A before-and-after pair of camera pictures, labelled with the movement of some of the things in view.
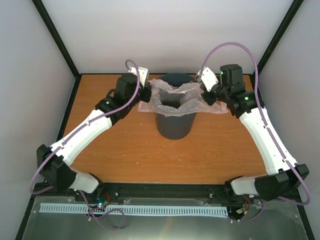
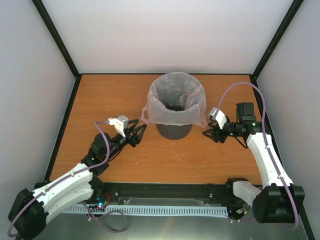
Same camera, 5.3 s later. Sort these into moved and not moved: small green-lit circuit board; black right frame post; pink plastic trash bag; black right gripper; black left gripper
Moved: pink plastic trash bag; black left gripper; black right gripper
Not moved: black right frame post; small green-lit circuit board
